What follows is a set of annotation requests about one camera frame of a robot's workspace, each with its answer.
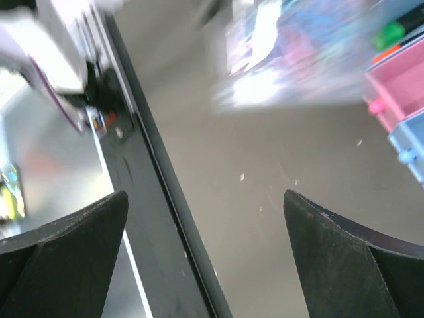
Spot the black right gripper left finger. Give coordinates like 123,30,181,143
1,191,129,318

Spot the orange capped black highlighter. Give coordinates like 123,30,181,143
372,32,423,64

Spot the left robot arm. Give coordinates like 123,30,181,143
1,1,105,97

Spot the clear jar of paper clips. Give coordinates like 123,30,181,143
215,1,374,109

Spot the light blue drawer bin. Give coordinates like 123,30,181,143
388,112,423,186

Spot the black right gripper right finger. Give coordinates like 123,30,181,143
284,190,423,317

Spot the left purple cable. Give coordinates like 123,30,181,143
26,54,87,136

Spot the green capped black highlighter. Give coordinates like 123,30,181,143
372,6,423,51

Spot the pink drawer bin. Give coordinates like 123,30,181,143
364,37,423,133

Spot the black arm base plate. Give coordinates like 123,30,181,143
101,15,231,317

